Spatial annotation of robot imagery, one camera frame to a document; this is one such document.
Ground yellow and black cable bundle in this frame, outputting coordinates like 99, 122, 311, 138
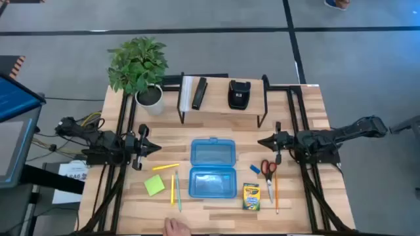
32, 111, 106, 161

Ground crayon box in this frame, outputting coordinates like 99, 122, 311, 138
242, 182, 261, 211

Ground white paper stack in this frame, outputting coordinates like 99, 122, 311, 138
179, 75, 194, 112

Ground teal pencil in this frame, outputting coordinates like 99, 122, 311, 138
175, 170, 182, 213

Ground black orange hazard striped board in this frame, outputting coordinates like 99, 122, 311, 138
0, 55, 26, 79

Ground person's shoe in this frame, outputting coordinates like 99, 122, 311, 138
324, 0, 351, 11

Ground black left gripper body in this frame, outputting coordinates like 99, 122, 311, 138
125, 123, 150, 171

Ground computer monitor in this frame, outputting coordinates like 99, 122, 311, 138
0, 73, 47, 189

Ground black aluminium table frame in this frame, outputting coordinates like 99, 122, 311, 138
77, 73, 355, 235

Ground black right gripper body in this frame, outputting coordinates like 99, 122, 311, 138
274, 121, 298, 165

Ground wooden shelf riser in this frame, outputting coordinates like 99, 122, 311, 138
176, 72, 269, 128

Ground green plant in white pot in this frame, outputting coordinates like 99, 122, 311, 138
106, 35, 169, 116

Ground orange pencil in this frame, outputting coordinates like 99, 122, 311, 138
274, 170, 280, 215

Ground blue plastic pencil case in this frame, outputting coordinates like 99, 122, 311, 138
188, 137, 238, 200

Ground white printed paper sheet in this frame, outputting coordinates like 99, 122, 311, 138
52, 160, 89, 205

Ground red-handled scissors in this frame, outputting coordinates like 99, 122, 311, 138
261, 159, 278, 204

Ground person's hand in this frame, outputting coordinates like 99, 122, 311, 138
163, 217, 192, 236

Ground black stapler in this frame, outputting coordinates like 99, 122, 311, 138
191, 77, 208, 111

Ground black flat bar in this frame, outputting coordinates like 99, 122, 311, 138
20, 163, 85, 195

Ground grey furniture leg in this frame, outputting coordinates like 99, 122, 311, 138
388, 114, 420, 135

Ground yellow highlighter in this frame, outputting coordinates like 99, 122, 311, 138
152, 163, 180, 171

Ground green sticky note pad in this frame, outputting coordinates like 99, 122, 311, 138
143, 174, 166, 197

